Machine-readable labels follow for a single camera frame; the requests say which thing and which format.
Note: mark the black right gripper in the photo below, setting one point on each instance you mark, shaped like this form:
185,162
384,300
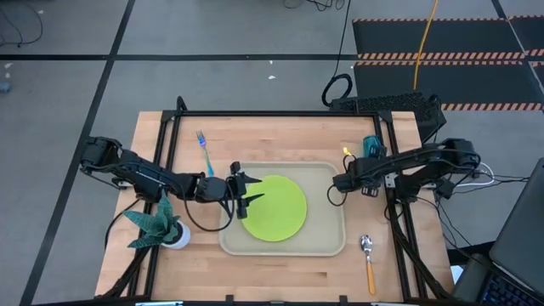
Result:
370,174

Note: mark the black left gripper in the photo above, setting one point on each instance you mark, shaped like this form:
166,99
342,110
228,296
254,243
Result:
212,189

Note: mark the teal faceted plastic cup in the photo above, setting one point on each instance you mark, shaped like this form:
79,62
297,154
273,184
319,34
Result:
372,144

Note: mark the lime green round plate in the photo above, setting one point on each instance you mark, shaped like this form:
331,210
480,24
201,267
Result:
276,212

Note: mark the beige plastic tray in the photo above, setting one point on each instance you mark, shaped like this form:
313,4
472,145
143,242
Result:
323,229

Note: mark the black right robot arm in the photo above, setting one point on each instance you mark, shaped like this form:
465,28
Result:
425,159

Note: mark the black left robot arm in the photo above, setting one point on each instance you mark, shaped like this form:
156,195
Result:
140,172

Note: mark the black power adapter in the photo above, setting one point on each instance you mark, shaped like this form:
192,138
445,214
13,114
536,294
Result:
445,189

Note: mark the white plant pot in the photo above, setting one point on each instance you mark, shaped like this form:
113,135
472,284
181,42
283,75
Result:
183,240

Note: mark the green striped artificial plant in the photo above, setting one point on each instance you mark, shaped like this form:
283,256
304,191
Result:
149,223

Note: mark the black hazard-striped floor mat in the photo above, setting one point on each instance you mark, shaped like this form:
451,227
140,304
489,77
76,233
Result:
446,83
425,38
533,36

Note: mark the white paper sheet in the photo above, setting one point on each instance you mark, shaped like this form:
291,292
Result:
457,274

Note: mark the dark grey rounded object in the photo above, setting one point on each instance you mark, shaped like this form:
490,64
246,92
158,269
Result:
472,276

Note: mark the dark grey laptop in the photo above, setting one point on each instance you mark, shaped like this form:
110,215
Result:
523,221

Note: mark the grey-blue floor object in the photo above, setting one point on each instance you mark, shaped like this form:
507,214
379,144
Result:
4,87

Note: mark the silver arm base bracket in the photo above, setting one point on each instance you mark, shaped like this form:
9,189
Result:
391,179

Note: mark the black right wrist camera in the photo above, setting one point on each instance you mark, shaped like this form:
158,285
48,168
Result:
343,182

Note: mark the black aluminium table frame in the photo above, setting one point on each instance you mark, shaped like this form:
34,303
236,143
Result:
276,114

